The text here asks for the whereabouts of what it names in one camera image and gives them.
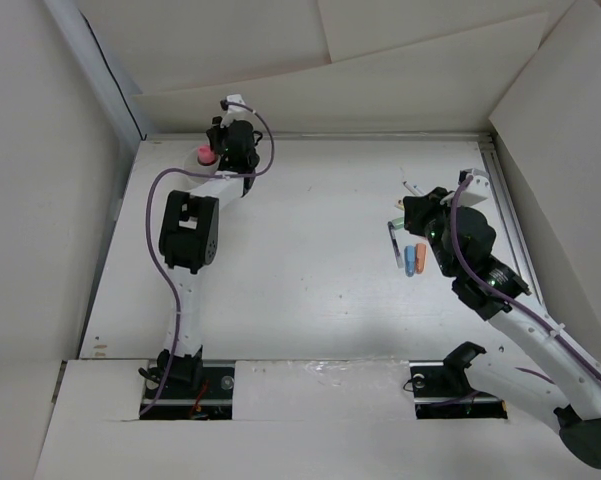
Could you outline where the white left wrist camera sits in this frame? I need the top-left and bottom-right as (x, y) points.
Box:
(220, 94), (253, 127)

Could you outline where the blue highlighter marker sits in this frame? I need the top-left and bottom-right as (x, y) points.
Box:
(404, 245), (416, 277)

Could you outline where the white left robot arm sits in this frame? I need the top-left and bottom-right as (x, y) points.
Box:
(154, 117), (262, 397)

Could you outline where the aluminium rail right edge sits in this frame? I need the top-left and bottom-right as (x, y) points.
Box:
(478, 134), (545, 306)

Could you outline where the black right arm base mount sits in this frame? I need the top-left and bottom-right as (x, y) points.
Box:
(403, 342), (508, 420)

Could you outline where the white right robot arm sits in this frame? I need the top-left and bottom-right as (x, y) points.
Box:
(402, 185), (601, 470)

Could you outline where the pink capped glue bottle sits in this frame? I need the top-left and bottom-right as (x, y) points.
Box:
(196, 145), (217, 166)

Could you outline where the green highlighter marker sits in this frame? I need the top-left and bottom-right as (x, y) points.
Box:
(388, 217), (404, 230)

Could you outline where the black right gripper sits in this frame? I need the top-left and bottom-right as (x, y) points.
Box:
(403, 186), (466, 277)

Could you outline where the white purple felt pen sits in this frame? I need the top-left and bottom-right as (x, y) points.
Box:
(402, 181), (424, 196)

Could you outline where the white round divided container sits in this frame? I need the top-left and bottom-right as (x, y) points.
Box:
(182, 145), (227, 190)

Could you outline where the orange highlighter marker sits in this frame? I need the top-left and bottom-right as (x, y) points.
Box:
(415, 243), (427, 274)

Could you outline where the blue ballpoint pen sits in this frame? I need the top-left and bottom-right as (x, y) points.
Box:
(387, 221), (404, 269)

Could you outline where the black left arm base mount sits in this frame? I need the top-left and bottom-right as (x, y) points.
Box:
(138, 350), (236, 421)

